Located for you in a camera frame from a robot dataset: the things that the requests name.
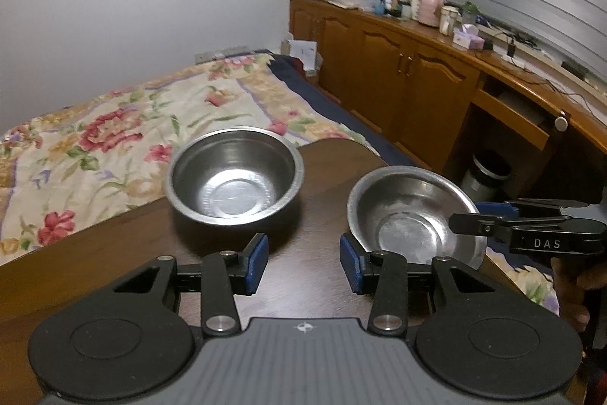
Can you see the wooden sideboard cabinet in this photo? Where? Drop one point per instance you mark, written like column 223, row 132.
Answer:
column 461, row 113

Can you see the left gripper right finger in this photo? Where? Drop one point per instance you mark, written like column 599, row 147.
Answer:
column 363, row 269

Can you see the pink tissue box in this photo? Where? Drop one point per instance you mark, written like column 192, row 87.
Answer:
column 468, row 41

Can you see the right hand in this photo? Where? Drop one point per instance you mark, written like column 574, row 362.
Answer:
column 571, row 288

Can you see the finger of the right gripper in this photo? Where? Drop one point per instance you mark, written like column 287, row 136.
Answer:
column 529, row 208
column 501, row 227

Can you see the white paper bag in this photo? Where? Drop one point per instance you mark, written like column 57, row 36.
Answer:
column 306, row 52

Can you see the pink kettle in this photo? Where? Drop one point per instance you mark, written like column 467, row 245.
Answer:
column 429, row 12

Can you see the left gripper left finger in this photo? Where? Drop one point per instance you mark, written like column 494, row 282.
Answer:
column 236, row 273

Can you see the floral bed quilt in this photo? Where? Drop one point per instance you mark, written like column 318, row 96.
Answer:
column 65, row 171

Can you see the deep steel bowl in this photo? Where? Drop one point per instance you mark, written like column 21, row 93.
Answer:
column 234, row 177

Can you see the shallow steel bowl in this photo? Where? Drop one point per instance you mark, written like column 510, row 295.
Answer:
column 405, row 210

